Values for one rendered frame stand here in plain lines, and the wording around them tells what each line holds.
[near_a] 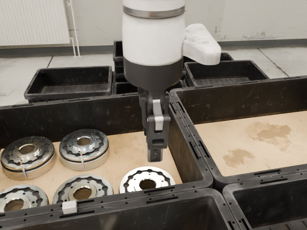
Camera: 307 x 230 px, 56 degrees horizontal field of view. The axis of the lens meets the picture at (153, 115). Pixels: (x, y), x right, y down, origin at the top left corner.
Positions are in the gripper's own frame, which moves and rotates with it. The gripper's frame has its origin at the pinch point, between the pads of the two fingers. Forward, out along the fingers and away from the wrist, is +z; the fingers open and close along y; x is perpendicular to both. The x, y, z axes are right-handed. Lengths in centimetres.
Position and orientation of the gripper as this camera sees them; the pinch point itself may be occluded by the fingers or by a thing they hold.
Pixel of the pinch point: (152, 139)
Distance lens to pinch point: 43.9
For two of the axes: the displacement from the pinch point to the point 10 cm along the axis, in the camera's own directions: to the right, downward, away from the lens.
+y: 1.1, 5.8, -8.1
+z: -0.1, 8.2, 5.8
